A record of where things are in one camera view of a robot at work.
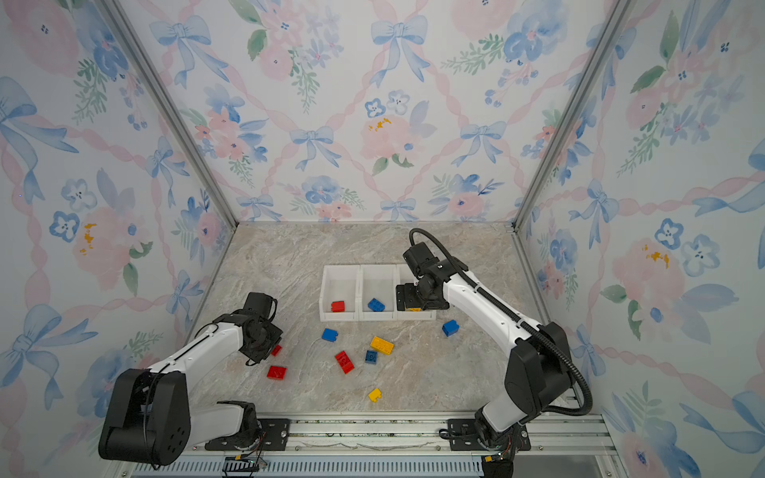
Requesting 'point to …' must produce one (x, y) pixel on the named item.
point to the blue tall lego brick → (450, 328)
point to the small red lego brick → (338, 306)
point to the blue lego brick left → (330, 335)
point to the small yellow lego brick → (376, 394)
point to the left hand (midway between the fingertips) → (279, 339)
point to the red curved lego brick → (345, 361)
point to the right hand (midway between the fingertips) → (416, 301)
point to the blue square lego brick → (376, 305)
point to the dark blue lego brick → (371, 357)
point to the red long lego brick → (276, 351)
